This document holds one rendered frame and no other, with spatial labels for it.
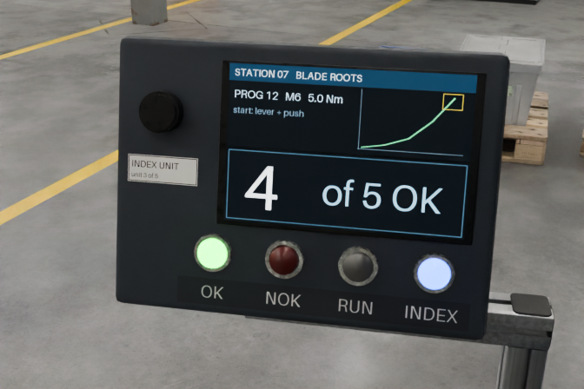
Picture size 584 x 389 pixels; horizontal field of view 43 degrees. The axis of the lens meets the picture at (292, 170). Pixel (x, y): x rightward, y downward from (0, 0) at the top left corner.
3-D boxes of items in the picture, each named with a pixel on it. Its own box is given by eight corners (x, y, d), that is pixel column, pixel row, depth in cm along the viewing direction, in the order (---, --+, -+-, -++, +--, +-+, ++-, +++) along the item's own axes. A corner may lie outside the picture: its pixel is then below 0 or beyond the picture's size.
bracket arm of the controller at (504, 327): (544, 328, 59) (549, 296, 58) (549, 351, 56) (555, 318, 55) (251, 299, 62) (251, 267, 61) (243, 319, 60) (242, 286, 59)
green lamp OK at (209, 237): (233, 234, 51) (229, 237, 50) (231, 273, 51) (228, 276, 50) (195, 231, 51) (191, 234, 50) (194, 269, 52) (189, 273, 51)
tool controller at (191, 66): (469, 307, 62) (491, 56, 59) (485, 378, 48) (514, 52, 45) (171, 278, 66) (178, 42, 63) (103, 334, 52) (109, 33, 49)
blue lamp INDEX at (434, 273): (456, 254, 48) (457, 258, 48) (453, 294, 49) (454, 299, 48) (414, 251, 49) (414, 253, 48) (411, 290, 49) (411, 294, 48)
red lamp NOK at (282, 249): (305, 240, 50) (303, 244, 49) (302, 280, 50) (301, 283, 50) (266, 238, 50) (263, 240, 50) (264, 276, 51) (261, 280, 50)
